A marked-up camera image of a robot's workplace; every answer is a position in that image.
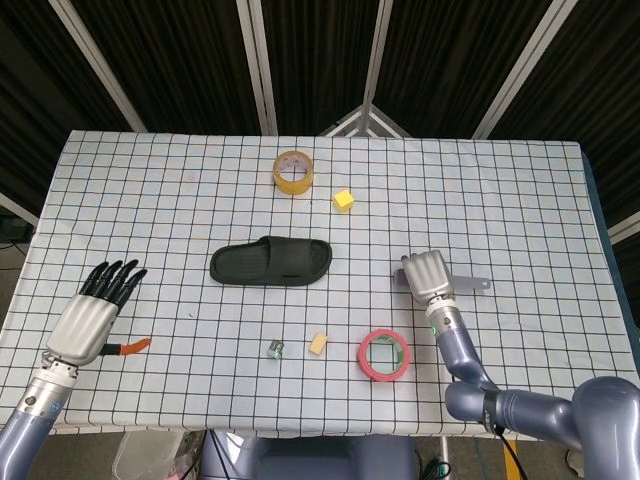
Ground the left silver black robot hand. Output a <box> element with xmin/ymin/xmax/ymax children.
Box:
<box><xmin>40</xmin><ymin>259</ymin><xmax>152</xmax><ymax>366</ymax></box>

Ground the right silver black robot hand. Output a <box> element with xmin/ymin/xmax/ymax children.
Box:
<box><xmin>399</xmin><ymin>249</ymin><xmax>456</xmax><ymax>304</ymax></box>

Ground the grey brush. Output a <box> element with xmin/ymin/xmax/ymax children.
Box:
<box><xmin>392</xmin><ymin>267</ymin><xmax>491</xmax><ymax>292</ymax></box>

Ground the white black checked tablecloth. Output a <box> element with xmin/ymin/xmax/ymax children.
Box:
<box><xmin>0</xmin><ymin>130</ymin><xmax>640</xmax><ymax>444</ymax></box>

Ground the red tape roll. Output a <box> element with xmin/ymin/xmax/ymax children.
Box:
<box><xmin>356</xmin><ymin>328</ymin><xmax>412</xmax><ymax>382</ymax></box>

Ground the black device box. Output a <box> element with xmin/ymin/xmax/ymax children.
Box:
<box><xmin>0</xmin><ymin>214</ymin><xmax>34</xmax><ymax>246</ymax></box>

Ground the clear plastic container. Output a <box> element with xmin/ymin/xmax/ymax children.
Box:
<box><xmin>112</xmin><ymin>430</ymin><xmax>186</xmax><ymax>480</ymax></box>

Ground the yellow packing tape roll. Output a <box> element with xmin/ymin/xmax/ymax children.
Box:
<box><xmin>272</xmin><ymin>149</ymin><xmax>315</xmax><ymax>196</ymax></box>

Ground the black rubber slipper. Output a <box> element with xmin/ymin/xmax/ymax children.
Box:
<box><xmin>209</xmin><ymin>235</ymin><xmax>333</xmax><ymax>288</ymax></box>

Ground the blue-grey robot torso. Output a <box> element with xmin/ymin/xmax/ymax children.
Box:
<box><xmin>199</xmin><ymin>432</ymin><xmax>419</xmax><ymax>480</ymax></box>

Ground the white partition post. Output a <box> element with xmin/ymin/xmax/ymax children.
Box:
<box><xmin>607</xmin><ymin>212</ymin><xmax>640</xmax><ymax>245</ymax></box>
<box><xmin>0</xmin><ymin>192</ymin><xmax>40</xmax><ymax>226</ymax></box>
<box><xmin>235</xmin><ymin>0</ymin><xmax>279</xmax><ymax>136</ymax></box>
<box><xmin>48</xmin><ymin>0</ymin><xmax>148</xmax><ymax>134</ymax></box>
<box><xmin>360</xmin><ymin>0</ymin><xmax>395</xmax><ymax>109</ymax></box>
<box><xmin>471</xmin><ymin>0</ymin><xmax>573</xmax><ymax>140</ymax></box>

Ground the white triangular frame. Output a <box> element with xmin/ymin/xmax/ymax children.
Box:
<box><xmin>319</xmin><ymin>103</ymin><xmax>412</xmax><ymax>139</ymax></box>

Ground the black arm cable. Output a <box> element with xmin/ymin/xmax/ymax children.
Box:
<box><xmin>494</xmin><ymin>427</ymin><xmax>527</xmax><ymax>480</ymax></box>

